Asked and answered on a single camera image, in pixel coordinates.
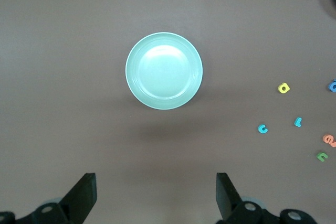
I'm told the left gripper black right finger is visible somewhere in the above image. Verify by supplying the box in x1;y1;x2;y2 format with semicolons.
216;172;317;224

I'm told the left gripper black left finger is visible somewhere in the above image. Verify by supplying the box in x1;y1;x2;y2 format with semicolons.
0;173;97;224

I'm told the pale green round plate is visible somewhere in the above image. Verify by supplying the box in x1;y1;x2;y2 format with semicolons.
125;31;204;111

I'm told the brown table cover sheet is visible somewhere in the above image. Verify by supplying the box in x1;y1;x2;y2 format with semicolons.
0;0;336;224

